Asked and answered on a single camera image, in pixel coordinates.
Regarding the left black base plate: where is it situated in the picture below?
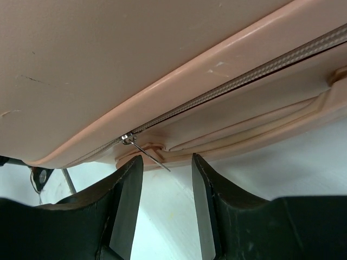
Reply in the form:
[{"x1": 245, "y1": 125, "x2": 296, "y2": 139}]
[{"x1": 1, "y1": 156, "x2": 76, "y2": 194}]

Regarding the pink hard-shell suitcase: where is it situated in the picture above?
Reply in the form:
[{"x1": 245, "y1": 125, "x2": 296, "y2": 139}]
[{"x1": 1, "y1": 1, "x2": 346, "y2": 168}]

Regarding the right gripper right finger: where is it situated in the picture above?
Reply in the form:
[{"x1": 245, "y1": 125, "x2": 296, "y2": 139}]
[{"x1": 191, "y1": 154, "x2": 346, "y2": 259}]

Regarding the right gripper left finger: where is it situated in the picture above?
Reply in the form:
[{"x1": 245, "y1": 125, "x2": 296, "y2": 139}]
[{"x1": 1, "y1": 155, "x2": 143, "y2": 259}]

